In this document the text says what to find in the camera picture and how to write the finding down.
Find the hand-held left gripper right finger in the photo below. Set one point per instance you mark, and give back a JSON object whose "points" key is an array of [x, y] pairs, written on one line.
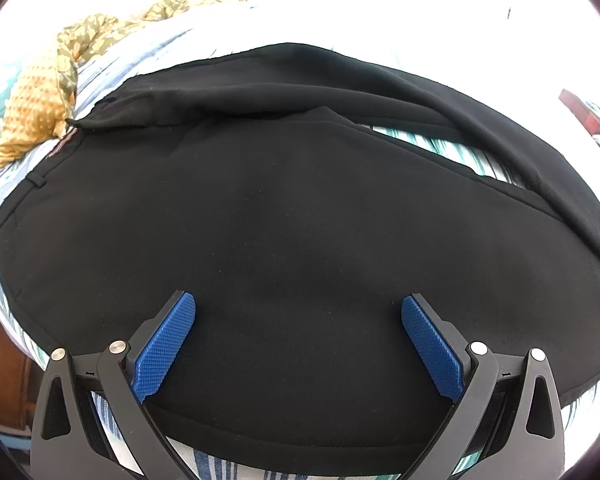
{"points": [[432, 347]]}

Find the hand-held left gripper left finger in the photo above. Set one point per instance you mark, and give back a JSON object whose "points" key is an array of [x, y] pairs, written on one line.
{"points": [[166, 345]]}

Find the black pants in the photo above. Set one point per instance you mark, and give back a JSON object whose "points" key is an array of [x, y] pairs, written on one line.
{"points": [[280, 210]]}

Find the striped blue green bedspread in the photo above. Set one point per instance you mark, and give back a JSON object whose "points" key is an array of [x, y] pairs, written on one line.
{"points": [[420, 141]]}

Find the mustard floral blanket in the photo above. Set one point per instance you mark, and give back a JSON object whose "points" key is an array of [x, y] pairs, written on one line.
{"points": [[30, 105]]}

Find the dark wooden furniture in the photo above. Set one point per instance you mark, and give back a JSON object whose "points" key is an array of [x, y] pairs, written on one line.
{"points": [[582, 110]]}

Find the brown wooden bed frame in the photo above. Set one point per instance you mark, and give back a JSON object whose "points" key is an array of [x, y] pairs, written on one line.
{"points": [[5, 375]]}

